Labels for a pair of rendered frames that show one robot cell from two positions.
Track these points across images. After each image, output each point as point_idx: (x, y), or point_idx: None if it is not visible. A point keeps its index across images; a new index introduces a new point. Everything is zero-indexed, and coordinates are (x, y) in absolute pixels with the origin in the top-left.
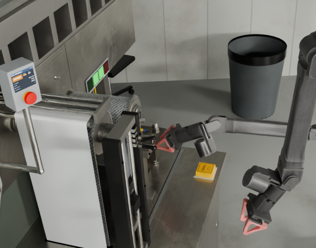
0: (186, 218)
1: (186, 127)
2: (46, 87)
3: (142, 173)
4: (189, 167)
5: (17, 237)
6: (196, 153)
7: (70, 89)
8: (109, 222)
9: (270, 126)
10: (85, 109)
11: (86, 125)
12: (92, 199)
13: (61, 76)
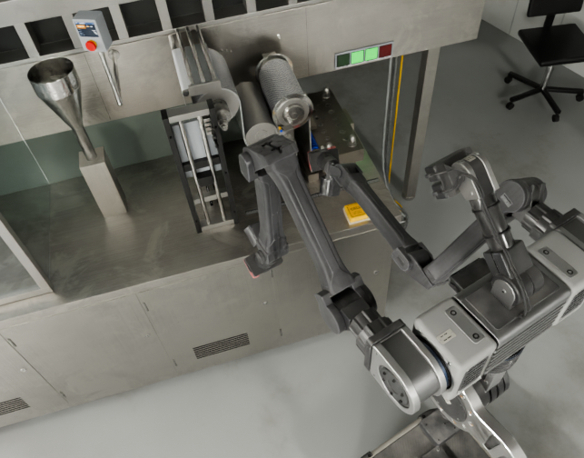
0: (283, 230)
1: (328, 155)
2: (260, 41)
3: (221, 161)
4: (353, 199)
5: None
6: (379, 194)
7: (276, 54)
8: (243, 185)
9: (376, 214)
10: (191, 79)
11: (182, 92)
12: None
13: (291, 37)
